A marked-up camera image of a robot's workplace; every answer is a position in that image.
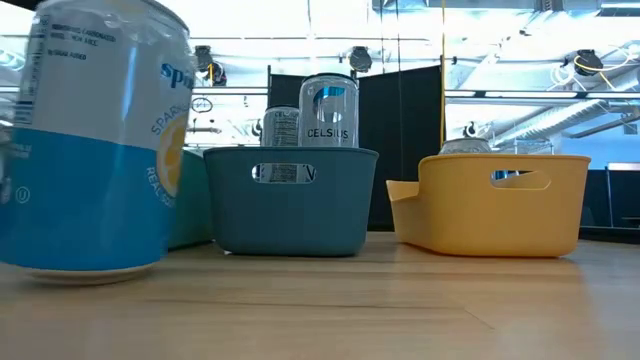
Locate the Spindrift lemon sparkling water can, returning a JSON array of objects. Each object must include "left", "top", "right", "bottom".
[
  {"left": 438, "top": 137, "right": 494, "bottom": 156},
  {"left": 0, "top": 0, "right": 197, "bottom": 287}
]

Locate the teal green plastic bin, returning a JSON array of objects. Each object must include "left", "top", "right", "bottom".
[{"left": 167, "top": 149, "right": 215, "bottom": 251}]

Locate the Celsius Arctic Vibe can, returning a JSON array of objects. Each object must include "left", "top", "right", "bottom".
[
  {"left": 298, "top": 72, "right": 360, "bottom": 149},
  {"left": 255, "top": 104, "right": 302, "bottom": 184}
]

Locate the yellow plastic bin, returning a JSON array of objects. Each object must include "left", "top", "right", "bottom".
[{"left": 385, "top": 153, "right": 592, "bottom": 259}]

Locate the dark blue plastic bin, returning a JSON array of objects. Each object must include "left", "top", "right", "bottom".
[{"left": 202, "top": 145, "right": 380, "bottom": 258}]

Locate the black folding room divider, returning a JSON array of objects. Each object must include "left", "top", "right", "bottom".
[{"left": 267, "top": 64, "right": 444, "bottom": 232}]

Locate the dark background furniture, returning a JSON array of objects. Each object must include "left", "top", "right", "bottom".
[{"left": 579, "top": 168, "right": 640, "bottom": 244}]

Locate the black ceiling cable reel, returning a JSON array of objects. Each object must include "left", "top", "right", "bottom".
[
  {"left": 348, "top": 45, "right": 374, "bottom": 75},
  {"left": 573, "top": 48, "right": 605, "bottom": 77},
  {"left": 193, "top": 44, "right": 229, "bottom": 87}
]

